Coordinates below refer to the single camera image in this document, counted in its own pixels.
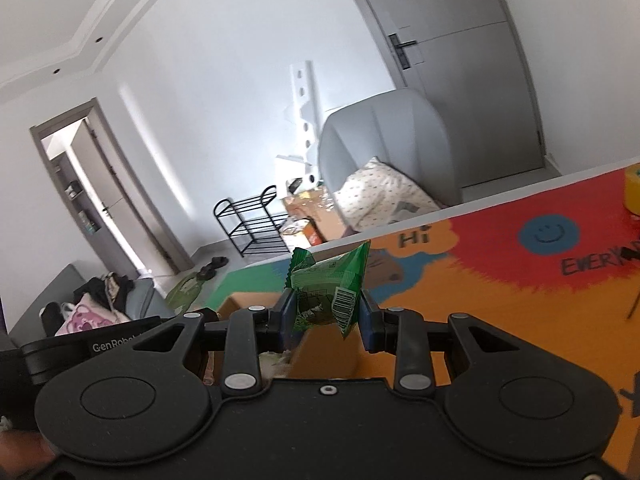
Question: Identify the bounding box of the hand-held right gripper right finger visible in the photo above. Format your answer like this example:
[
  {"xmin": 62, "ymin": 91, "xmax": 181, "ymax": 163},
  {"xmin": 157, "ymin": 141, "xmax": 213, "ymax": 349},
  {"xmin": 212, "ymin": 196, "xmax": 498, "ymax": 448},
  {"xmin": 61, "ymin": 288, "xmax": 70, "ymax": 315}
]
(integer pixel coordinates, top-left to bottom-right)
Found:
[{"xmin": 359, "ymin": 290, "xmax": 531, "ymax": 396}]

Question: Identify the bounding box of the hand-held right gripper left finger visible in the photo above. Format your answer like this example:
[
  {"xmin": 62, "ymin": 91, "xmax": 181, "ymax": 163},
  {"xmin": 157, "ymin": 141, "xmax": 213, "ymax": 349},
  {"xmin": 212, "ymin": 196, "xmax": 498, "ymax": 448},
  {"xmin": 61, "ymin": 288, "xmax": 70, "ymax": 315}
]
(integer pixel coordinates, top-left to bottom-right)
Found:
[{"xmin": 134, "ymin": 290, "xmax": 296, "ymax": 397}]

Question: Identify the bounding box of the green crinkled snack packet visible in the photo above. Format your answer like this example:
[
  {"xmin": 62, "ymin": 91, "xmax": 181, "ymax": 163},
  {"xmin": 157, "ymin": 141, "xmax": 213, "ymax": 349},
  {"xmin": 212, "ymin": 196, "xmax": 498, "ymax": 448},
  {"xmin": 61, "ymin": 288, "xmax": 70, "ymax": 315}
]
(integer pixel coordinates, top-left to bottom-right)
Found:
[{"xmin": 285, "ymin": 240, "xmax": 372, "ymax": 342}]

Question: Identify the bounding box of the brown cardboard box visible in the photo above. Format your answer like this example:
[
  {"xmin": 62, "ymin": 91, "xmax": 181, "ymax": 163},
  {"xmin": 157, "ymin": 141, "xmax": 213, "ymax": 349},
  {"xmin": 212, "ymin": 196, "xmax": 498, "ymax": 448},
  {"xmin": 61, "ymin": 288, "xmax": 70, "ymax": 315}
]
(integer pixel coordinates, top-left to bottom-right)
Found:
[{"xmin": 215, "ymin": 290, "xmax": 362, "ymax": 381}]

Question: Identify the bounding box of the person's left hand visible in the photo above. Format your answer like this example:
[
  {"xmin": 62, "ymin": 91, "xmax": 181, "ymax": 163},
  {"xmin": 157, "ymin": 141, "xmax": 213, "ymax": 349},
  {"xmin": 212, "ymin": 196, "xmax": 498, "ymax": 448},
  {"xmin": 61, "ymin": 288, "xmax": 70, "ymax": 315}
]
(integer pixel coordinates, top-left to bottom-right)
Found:
[{"xmin": 0, "ymin": 427, "xmax": 56, "ymax": 476}]

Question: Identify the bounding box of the pink printed bag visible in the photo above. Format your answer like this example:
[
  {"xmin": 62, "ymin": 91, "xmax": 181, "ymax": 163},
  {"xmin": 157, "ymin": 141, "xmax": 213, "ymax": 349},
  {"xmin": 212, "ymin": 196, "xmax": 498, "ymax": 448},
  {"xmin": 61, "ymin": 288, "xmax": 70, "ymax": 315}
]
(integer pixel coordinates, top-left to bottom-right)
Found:
[{"xmin": 54, "ymin": 292, "xmax": 131, "ymax": 337}]

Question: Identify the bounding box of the grey sofa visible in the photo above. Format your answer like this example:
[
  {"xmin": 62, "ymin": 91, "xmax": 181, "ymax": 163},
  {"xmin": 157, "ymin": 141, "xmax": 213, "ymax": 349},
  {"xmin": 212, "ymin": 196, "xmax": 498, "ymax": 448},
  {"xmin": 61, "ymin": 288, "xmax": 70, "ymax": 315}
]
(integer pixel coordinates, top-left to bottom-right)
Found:
[{"xmin": 7, "ymin": 261, "xmax": 168, "ymax": 346}]

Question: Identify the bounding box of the dark clothes pile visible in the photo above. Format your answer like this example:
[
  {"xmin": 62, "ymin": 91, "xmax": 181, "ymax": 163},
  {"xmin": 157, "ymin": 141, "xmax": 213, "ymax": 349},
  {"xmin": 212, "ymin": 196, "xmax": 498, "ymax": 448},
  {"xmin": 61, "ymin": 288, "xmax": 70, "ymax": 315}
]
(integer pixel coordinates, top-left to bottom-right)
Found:
[{"xmin": 75, "ymin": 272, "xmax": 136, "ymax": 311}]

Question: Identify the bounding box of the black metal shoe rack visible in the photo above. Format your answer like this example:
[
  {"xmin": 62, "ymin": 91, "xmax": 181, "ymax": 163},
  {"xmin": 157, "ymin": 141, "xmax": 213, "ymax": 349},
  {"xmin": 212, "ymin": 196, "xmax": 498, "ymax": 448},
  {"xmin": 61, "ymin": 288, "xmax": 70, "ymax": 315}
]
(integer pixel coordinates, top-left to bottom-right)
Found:
[{"xmin": 213, "ymin": 185, "xmax": 291, "ymax": 258}]

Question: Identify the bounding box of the green floor mat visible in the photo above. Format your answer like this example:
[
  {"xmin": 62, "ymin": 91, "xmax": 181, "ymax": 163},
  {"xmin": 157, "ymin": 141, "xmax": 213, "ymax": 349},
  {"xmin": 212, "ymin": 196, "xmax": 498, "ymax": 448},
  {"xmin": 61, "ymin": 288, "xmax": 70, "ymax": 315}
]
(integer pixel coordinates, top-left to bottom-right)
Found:
[{"xmin": 164, "ymin": 267, "xmax": 236, "ymax": 313}]

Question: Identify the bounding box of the taped cardboard box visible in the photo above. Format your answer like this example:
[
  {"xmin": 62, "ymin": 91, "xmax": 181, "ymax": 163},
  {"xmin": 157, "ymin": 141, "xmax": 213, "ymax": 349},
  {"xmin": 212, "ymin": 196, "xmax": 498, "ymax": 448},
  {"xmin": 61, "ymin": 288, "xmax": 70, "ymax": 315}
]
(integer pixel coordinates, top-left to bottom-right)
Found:
[{"xmin": 282, "ymin": 185, "xmax": 351, "ymax": 246}]

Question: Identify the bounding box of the white dotted pillow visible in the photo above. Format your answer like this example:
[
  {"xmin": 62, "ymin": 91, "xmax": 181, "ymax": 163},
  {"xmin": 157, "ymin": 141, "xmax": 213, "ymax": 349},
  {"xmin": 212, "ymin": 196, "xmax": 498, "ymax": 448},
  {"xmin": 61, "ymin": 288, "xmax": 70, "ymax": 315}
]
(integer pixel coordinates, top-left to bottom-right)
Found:
[{"xmin": 334, "ymin": 156, "xmax": 441, "ymax": 235}]

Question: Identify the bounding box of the colourful printed table mat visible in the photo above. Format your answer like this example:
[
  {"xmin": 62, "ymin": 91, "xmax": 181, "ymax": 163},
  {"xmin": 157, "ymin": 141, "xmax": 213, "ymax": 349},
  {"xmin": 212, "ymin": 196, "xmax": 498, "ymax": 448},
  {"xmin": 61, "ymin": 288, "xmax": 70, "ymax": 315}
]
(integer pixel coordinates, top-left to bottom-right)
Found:
[{"xmin": 215, "ymin": 162, "xmax": 640, "ymax": 480}]

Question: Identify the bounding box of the grey open inner door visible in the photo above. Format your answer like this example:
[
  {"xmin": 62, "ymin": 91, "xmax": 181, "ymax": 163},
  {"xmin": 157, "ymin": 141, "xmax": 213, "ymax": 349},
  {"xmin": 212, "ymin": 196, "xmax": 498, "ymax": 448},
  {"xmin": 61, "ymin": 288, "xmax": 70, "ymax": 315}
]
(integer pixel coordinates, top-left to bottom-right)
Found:
[{"xmin": 70, "ymin": 120, "xmax": 173, "ymax": 273}]

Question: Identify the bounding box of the grey upholstered chair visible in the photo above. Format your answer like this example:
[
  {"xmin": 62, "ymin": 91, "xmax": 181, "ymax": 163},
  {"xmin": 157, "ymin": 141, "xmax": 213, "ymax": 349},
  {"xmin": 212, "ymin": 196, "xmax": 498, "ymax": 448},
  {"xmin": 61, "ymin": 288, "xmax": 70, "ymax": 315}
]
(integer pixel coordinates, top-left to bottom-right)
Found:
[{"xmin": 316, "ymin": 86, "xmax": 463, "ymax": 233}]

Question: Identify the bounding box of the white board with holes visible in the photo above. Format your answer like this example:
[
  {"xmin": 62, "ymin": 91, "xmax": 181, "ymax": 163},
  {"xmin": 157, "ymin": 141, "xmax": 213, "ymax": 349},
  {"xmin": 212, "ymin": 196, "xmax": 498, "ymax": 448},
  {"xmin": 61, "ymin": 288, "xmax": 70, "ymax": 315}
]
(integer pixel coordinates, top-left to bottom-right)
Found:
[{"xmin": 275, "ymin": 60, "xmax": 321, "ymax": 181}]

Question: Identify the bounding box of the grey room door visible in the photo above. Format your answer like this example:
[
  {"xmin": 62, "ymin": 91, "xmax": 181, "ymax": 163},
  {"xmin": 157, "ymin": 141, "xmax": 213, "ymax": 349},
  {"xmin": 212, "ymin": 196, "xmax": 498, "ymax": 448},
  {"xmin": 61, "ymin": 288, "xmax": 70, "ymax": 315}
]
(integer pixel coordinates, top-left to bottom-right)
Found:
[{"xmin": 335, "ymin": 0, "xmax": 548, "ymax": 191}]

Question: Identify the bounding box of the yellow tape roll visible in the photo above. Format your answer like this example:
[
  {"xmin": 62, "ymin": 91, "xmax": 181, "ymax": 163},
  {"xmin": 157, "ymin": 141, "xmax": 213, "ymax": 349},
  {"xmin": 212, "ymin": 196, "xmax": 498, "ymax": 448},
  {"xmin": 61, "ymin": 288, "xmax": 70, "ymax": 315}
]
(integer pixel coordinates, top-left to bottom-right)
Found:
[{"xmin": 622, "ymin": 162, "xmax": 640, "ymax": 211}]

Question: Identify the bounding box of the wall shelf unit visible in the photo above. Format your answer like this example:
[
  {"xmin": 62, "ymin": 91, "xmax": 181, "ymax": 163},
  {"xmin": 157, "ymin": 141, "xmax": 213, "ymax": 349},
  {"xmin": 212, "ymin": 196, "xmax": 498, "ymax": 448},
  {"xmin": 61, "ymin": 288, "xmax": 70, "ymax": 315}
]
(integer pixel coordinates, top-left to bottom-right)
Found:
[{"xmin": 50, "ymin": 155, "xmax": 106, "ymax": 241}]

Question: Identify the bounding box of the grey doorway frame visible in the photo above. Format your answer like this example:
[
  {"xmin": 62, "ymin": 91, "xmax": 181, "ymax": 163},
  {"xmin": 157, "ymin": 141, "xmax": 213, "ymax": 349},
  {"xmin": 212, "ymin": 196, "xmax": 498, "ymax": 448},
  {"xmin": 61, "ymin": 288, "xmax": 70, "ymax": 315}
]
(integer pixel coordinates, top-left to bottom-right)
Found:
[{"xmin": 30, "ymin": 99, "xmax": 193, "ymax": 276}]

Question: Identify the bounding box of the black door handle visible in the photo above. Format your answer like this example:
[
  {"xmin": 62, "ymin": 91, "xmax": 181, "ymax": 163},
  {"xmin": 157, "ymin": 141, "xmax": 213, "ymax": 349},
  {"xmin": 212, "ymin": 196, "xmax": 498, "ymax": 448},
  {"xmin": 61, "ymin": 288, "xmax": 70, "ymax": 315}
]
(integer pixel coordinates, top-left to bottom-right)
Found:
[{"xmin": 387, "ymin": 32, "xmax": 418, "ymax": 70}]

